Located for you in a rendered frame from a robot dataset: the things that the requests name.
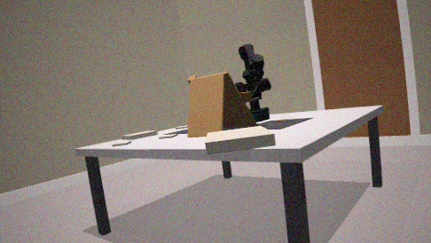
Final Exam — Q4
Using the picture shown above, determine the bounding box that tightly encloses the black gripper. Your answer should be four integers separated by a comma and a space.
235, 74, 271, 97

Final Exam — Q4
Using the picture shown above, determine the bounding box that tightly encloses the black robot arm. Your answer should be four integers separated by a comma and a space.
239, 44, 265, 111

